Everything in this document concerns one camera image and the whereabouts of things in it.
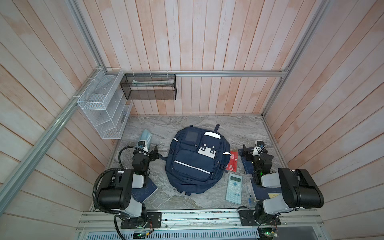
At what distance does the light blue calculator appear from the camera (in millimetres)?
803

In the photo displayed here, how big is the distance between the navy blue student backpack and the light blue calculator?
0.16 feet

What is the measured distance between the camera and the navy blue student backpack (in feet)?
2.75
